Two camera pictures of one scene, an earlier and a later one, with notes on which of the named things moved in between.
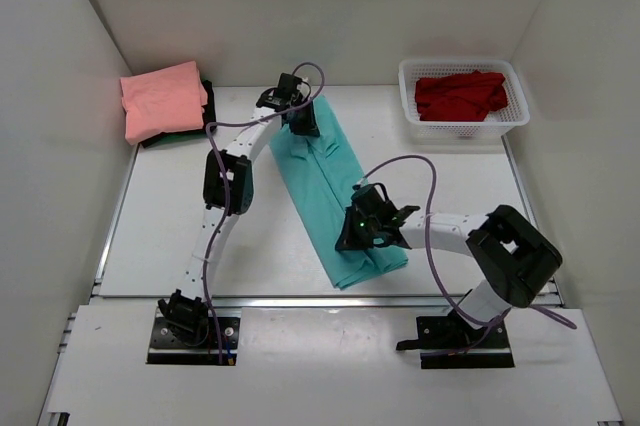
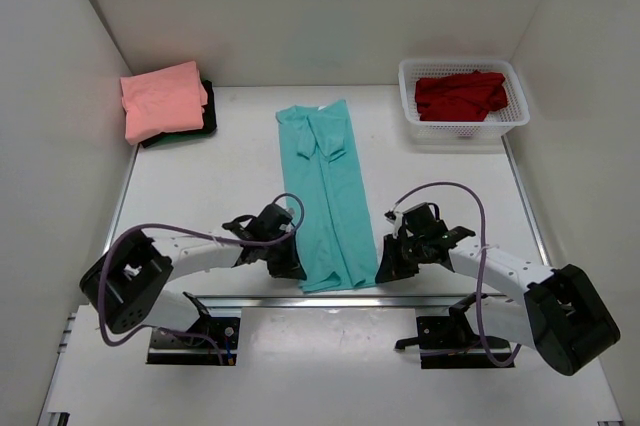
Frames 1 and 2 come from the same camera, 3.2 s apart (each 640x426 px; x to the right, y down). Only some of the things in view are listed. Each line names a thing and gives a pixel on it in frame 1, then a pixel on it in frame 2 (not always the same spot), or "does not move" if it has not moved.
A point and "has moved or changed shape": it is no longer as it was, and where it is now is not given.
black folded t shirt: (209, 116) does not move
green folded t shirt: (181, 139) does not move
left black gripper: (309, 129) -> (290, 266)
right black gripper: (346, 240) -> (390, 268)
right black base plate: (445, 343) does not move
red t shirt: (462, 97) does not move
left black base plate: (219, 348) does not move
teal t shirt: (323, 171) has moved or changed shape
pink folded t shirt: (169, 99) does not move
